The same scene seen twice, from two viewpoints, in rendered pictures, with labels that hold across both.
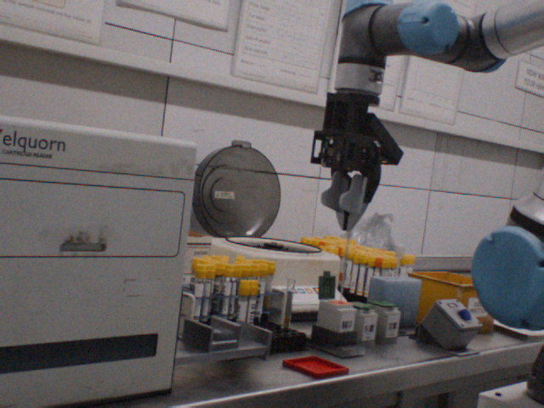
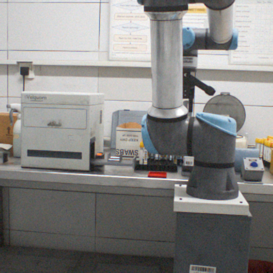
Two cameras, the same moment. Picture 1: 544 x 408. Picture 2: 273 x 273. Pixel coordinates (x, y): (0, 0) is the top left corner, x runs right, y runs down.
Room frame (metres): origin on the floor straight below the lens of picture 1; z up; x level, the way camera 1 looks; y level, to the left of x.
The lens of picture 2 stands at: (0.12, -1.12, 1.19)
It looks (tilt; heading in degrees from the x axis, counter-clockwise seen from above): 7 degrees down; 50
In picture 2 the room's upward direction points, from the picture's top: 2 degrees clockwise
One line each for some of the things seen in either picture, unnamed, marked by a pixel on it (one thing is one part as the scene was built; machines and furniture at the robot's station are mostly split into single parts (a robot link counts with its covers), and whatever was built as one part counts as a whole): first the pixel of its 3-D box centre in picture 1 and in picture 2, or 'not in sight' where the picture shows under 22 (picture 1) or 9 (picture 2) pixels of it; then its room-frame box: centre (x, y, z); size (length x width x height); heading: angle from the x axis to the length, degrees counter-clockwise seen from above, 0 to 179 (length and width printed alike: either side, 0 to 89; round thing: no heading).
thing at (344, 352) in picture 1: (333, 338); (188, 169); (1.20, -0.13, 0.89); 0.09 x 0.05 x 0.04; 45
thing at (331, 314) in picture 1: (335, 321); (189, 162); (1.20, -0.13, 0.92); 0.05 x 0.04 x 0.06; 45
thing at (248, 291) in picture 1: (253, 311); (156, 155); (1.15, 0.00, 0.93); 0.17 x 0.09 x 0.11; 135
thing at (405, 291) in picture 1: (393, 304); (245, 161); (1.40, -0.25, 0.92); 0.10 x 0.07 x 0.10; 129
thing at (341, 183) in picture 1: (334, 200); not in sight; (1.19, -0.10, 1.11); 0.06 x 0.03 x 0.09; 135
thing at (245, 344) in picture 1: (196, 342); (109, 159); (0.96, 0.07, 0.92); 0.21 x 0.07 x 0.05; 135
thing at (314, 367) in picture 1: (315, 366); (157, 174); (1.07, -0.09, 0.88); 0.07 x 0.07 x 0.01; 45
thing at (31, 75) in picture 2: not in sight; (26, 70); (0.97, 0.90, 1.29); 0.09 x 0.01 x 0.09; 135
